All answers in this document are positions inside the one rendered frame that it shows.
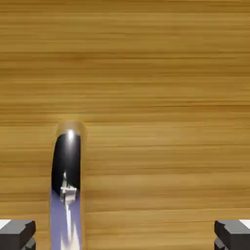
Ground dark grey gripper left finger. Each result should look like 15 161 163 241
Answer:
0 219 37 250

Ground curved shiny metal handle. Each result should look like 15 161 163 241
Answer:
48 121 87 250

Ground light wood cabinet door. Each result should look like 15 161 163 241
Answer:
0 0 250 250

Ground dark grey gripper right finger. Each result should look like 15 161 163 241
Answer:
214 219 250 250

